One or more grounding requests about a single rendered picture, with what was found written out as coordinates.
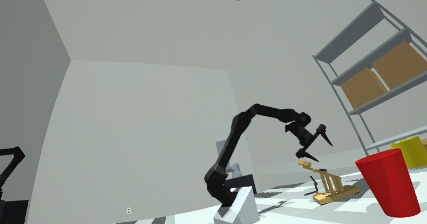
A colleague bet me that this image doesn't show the yellow cup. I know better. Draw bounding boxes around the yellow cup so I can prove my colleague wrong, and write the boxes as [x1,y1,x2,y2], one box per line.
[391,136,427,170]

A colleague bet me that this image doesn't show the red cup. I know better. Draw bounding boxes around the red cup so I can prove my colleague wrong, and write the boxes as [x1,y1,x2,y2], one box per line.
[355,148,421,218]

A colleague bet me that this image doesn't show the tan wooden catapult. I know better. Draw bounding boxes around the tan wooden catapult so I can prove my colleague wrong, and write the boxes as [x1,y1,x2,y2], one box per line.
[298,160,361,205]

